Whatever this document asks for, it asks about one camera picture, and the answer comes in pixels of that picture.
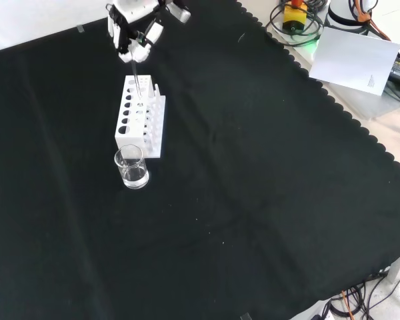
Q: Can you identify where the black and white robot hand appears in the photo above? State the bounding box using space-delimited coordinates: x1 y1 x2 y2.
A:
106 0 191 64

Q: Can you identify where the clear glass rod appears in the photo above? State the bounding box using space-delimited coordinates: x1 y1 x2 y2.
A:
131 60 143 101

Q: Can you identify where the white test tube rack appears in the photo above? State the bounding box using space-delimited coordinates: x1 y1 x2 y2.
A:
114 75 167 157

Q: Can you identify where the yellow stop button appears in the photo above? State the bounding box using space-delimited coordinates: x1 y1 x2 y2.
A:
282 0 309 35

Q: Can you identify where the clear glass beaker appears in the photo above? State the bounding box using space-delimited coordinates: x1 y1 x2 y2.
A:
114 143 150 190

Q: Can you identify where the black table cloth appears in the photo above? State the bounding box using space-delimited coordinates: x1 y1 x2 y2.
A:
0 0 400 320

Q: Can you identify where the pale board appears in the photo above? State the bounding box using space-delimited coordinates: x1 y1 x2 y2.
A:
309 26 400 97

